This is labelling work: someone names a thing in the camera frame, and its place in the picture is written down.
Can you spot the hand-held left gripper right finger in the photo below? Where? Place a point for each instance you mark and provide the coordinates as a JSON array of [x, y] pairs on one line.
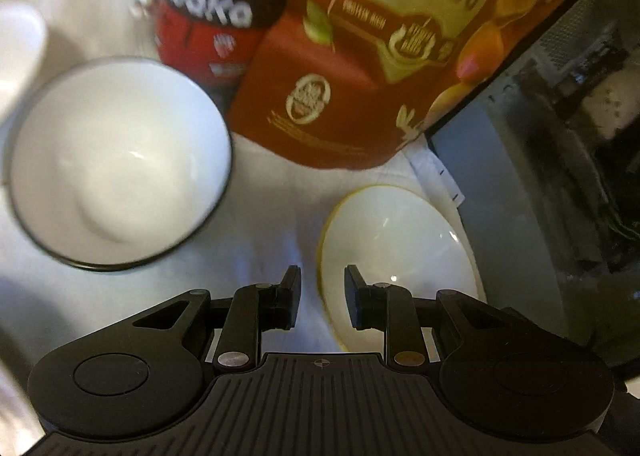
[[354, 298]]

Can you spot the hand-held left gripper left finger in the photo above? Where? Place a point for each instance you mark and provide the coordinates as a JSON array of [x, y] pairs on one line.
[[290, 296]]

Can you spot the white plate with yellow rim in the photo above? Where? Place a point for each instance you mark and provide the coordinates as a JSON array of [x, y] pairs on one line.
[[400, 241]]

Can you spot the red black drink bottle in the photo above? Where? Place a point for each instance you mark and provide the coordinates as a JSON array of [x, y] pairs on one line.
[[210, 20]]

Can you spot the red printed snack bag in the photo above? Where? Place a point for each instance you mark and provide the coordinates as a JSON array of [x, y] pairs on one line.
[[350, 100]]

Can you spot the large plain white bowl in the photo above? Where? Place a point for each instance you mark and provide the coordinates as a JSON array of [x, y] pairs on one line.
[[20, 55]]

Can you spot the white bowl with black rim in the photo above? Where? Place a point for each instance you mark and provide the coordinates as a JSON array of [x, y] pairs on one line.
[[115, 165]]

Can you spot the white textured cloth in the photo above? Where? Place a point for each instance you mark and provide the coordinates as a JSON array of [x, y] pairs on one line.
[[270, 216]]

